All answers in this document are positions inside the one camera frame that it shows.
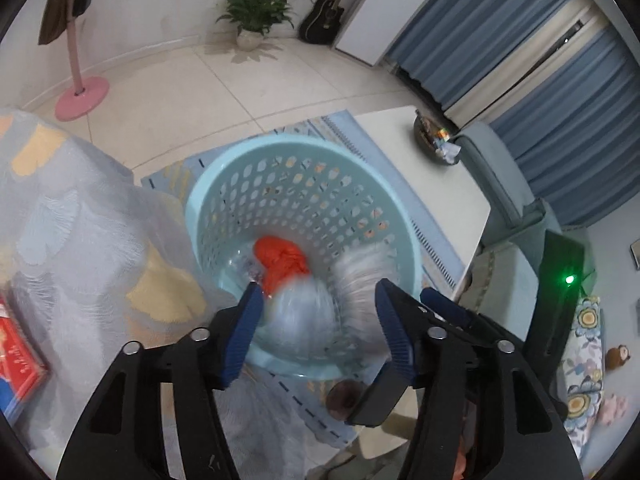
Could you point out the light green sofa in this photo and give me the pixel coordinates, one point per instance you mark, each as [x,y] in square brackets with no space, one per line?
[510,185]

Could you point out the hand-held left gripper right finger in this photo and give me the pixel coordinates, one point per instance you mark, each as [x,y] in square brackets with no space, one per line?
[395,332]

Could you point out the black acoustic guitar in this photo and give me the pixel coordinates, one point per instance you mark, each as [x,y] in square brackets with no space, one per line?
[322,20]

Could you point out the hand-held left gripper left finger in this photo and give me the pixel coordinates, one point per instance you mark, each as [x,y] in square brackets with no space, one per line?
[245,332]

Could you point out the dark bowl with snacks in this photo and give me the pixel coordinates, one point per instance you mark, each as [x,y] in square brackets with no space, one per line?
[432,135]

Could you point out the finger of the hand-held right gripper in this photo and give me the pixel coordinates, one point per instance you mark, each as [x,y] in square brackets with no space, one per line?
[380,402]
[442,306]

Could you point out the white standing air conditioner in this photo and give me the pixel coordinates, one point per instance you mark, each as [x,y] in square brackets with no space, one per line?
[385,15]

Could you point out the grey white cloth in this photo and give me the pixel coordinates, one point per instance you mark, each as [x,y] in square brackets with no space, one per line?
[352,290]

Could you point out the clear plastic bottle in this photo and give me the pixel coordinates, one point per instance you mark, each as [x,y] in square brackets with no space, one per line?
[250,270]

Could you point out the brown plush toy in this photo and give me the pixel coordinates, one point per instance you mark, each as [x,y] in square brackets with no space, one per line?
[619,357]

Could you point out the fan-patterned pastel tablecloth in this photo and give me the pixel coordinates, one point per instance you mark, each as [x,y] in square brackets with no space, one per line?
[75,210]

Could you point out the floral cushion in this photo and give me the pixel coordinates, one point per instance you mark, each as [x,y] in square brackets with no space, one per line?
[582,360]

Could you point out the brown round object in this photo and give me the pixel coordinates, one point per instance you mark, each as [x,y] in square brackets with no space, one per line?
[345,399]

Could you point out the light blue perforated laundry basket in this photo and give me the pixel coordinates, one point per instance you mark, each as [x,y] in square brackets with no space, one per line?
[300,160]

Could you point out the beige curtain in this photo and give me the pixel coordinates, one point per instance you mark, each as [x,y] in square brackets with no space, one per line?
[530,65]

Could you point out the orange cloth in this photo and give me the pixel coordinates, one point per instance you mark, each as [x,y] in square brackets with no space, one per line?
[282,265]

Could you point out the brown tote bag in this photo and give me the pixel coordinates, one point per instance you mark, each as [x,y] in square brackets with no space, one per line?
[50,15]

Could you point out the white coffee table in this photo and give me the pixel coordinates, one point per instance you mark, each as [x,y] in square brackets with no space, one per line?
[425,185]

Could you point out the pink coat rack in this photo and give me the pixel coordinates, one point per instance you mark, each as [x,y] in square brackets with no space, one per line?
[82,97]

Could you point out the potted green plant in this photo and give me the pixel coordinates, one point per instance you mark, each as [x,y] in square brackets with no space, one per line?
[255,10]

